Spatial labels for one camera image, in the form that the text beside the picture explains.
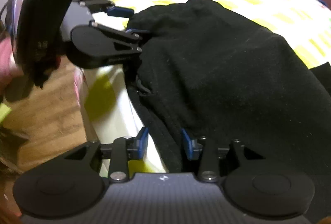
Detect green checkered floral bedsheet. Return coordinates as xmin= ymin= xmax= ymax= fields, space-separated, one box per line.
xmin=75 ymin=0 xmax=330 ymax=172

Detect black pants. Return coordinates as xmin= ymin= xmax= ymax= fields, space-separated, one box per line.
xmin=124 ymin=0 xmax=330 ymax=221

